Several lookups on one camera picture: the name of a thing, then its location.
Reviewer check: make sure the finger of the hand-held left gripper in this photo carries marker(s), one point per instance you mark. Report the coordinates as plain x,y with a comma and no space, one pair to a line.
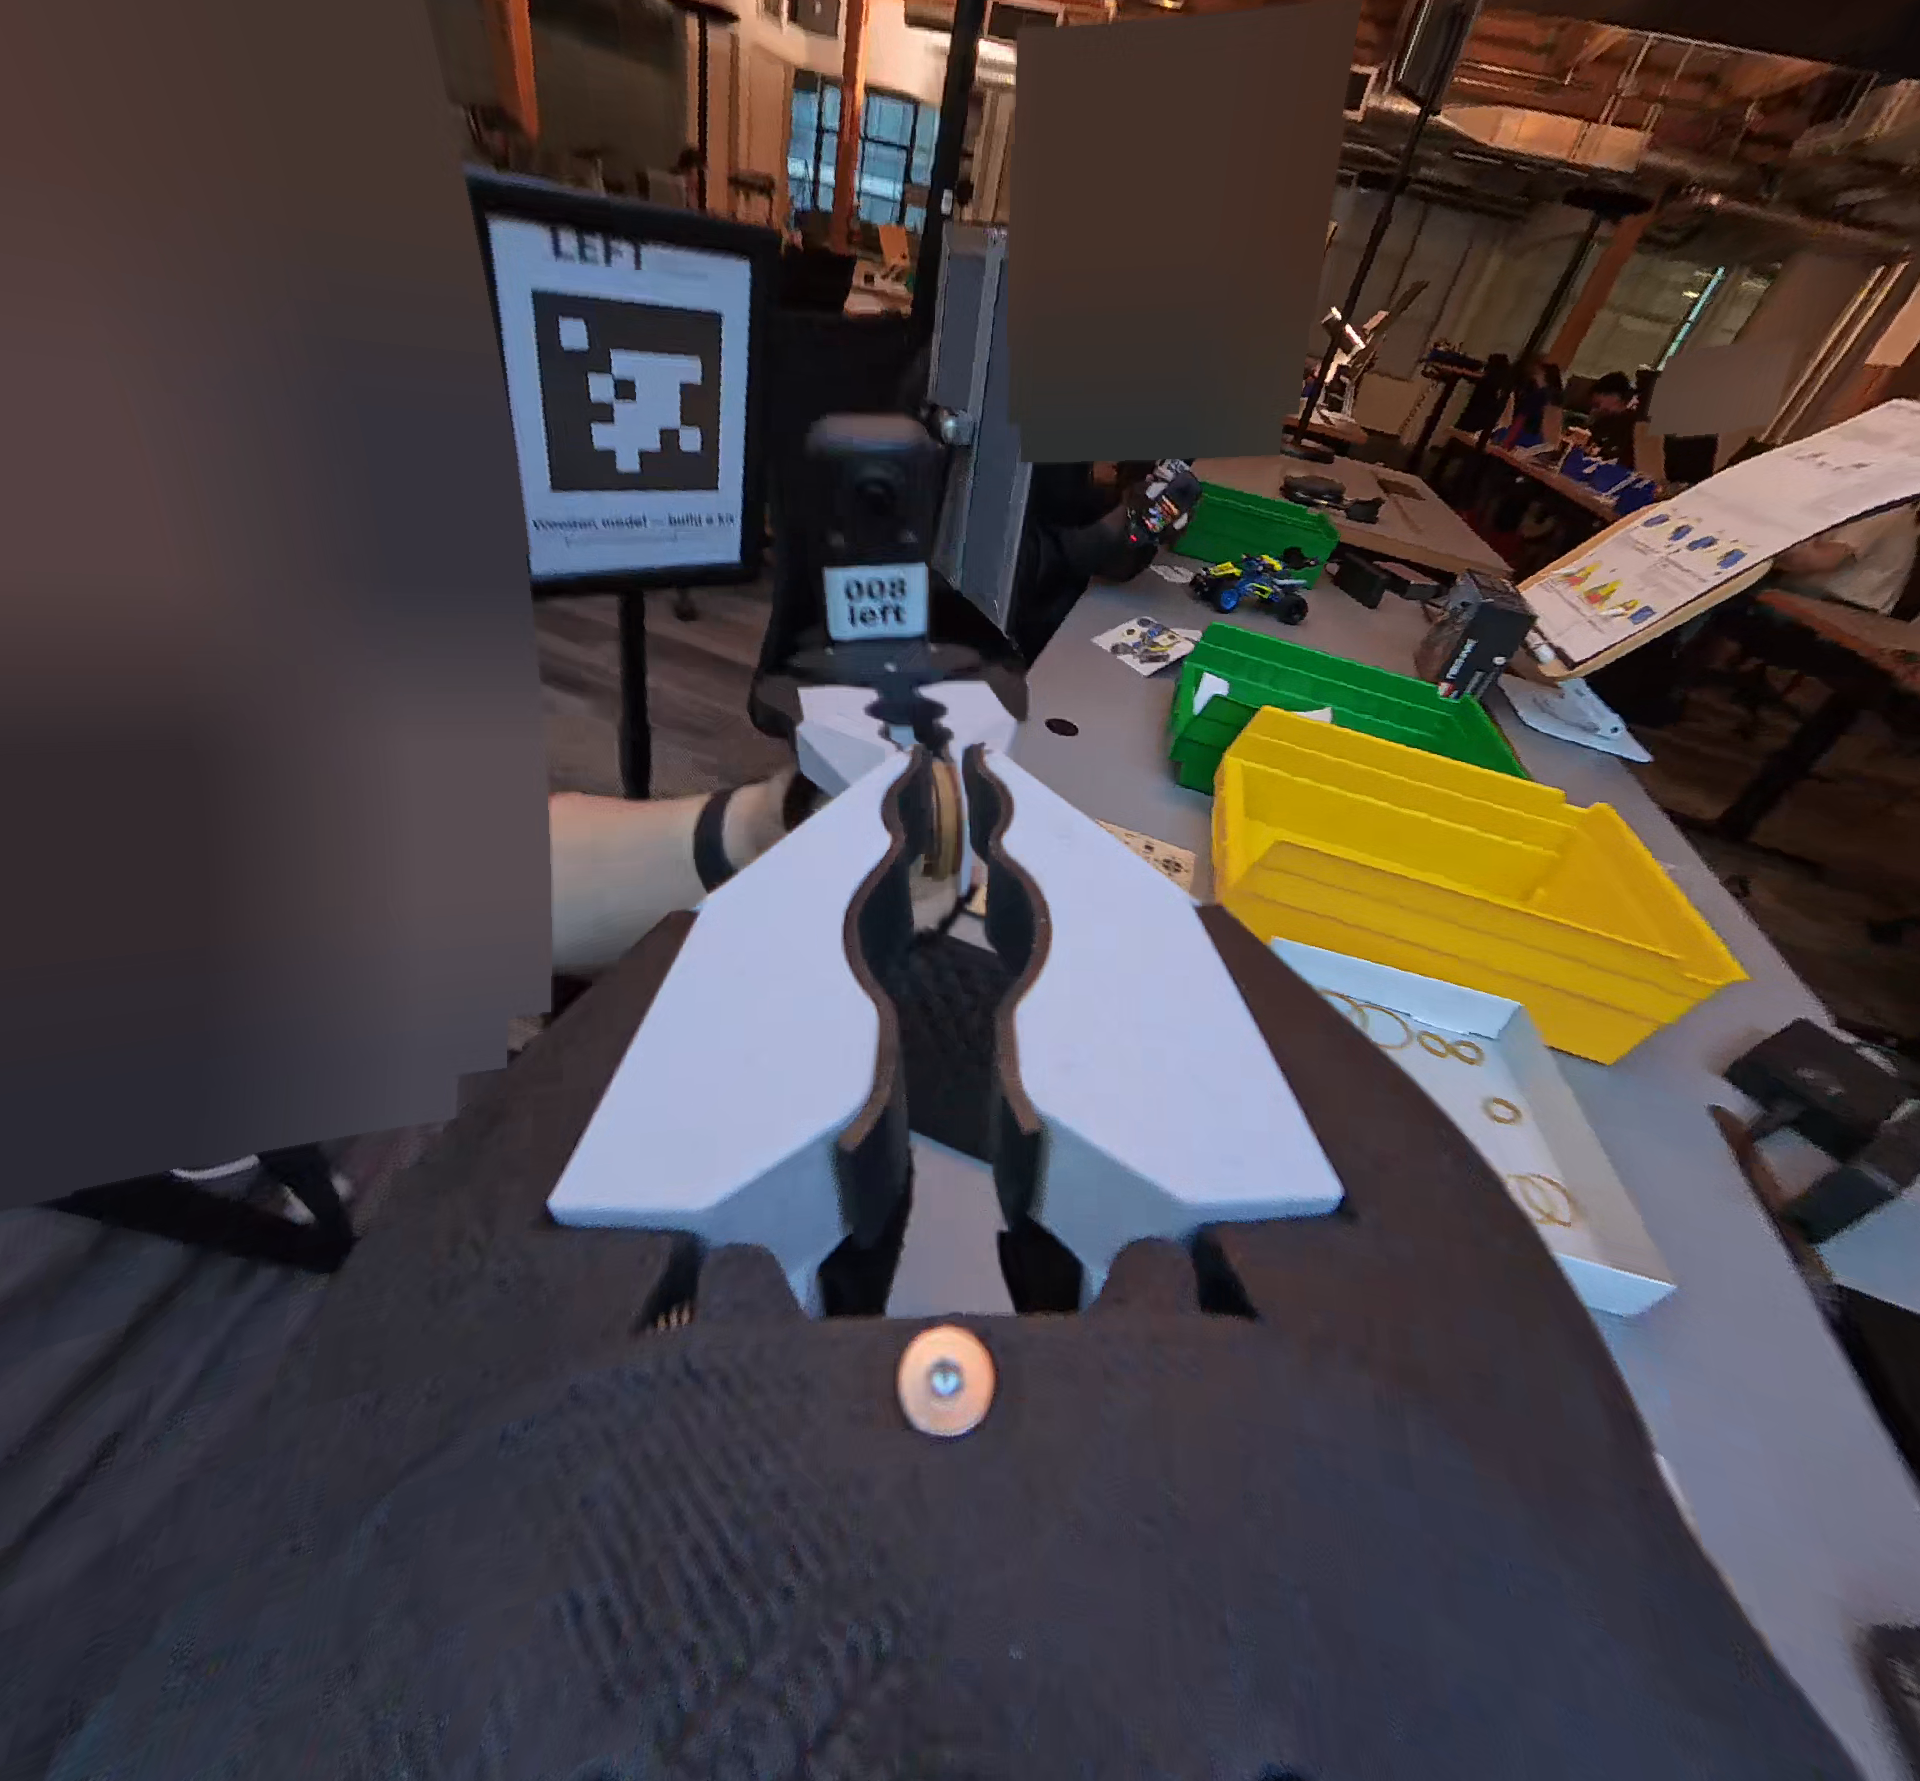
847,740
987,718

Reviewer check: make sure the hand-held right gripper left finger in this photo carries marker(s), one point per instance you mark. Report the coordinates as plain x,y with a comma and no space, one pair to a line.
734,1048

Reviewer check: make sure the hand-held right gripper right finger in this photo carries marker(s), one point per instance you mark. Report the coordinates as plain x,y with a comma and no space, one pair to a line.
1169,1048

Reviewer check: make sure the round wooden gear assembly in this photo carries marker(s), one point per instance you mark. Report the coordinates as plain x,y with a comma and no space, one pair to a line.
940,822

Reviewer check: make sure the person's left forearm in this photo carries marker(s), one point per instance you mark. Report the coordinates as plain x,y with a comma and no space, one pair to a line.
621,876

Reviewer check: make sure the grey desk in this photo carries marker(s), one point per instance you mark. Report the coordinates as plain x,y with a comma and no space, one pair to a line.
1695,1211

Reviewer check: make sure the long wooden bench desk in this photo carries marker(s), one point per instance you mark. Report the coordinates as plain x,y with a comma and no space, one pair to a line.
1830,626

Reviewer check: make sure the person's left hand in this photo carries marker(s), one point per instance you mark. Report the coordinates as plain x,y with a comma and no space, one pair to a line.
772,810

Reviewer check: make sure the black wristband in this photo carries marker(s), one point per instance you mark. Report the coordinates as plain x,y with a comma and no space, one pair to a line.
717,840

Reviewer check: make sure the grey metal cabinet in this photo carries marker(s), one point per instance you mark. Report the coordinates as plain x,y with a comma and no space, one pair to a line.
974,386

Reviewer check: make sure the printed toy car leaflet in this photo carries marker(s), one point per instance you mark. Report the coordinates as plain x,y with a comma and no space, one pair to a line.
1146,645

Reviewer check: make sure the laser-cut plywood sheet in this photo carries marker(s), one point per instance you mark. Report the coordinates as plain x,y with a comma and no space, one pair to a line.
1151,856

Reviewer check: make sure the black round pad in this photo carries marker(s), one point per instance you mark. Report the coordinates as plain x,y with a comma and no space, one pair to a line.
951,1048

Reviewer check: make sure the marker sign on black stand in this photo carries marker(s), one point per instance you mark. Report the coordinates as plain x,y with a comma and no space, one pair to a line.
629,386

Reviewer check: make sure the toy remote control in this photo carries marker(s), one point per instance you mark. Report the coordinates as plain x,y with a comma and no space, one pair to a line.
1168,500

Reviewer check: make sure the blue and yellow toy car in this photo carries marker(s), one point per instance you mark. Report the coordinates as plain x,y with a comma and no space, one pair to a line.
1252,585

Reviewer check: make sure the yellow plastic bin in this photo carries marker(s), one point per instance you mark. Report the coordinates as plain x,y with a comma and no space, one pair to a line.
1441,881

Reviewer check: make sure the small green plastic bin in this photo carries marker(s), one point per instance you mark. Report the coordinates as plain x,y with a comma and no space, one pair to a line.
1252,523

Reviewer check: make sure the large green plastic bin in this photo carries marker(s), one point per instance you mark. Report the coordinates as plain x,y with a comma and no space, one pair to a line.
1320,681

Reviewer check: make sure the round black object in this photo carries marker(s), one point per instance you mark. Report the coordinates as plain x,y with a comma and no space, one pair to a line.
1327,489

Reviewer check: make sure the small black device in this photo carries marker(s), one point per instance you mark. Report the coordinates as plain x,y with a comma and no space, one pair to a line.
1386,574

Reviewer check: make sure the white cardboard tray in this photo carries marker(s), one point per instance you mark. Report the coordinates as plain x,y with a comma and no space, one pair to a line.
1560,1272

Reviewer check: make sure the tall black pole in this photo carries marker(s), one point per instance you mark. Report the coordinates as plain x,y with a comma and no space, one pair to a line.
960,41

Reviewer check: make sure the light wooden table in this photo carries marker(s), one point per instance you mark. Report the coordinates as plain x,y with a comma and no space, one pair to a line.
1441,523

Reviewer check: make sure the black product box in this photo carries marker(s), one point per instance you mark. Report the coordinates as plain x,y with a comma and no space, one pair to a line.
1477,634

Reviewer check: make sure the white paper sheet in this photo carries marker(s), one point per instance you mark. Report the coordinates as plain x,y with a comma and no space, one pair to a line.
1576,718

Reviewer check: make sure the person's dark trousers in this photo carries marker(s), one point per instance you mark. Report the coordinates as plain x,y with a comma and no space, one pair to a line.
180,1362

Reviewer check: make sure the group of seated people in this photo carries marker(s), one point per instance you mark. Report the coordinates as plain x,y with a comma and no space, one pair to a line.
1560,417

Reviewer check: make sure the black clamp device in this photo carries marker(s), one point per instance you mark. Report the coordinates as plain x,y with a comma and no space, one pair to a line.
1821,1093

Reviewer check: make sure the instruction booklet on clipboard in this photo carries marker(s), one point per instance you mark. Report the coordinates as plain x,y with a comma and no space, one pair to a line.
1725,537

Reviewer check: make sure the flat black box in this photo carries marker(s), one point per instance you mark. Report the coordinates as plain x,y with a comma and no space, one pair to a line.
1884,1356

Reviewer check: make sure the black printed kit box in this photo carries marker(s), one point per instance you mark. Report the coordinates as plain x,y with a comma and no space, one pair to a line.
1894,1684

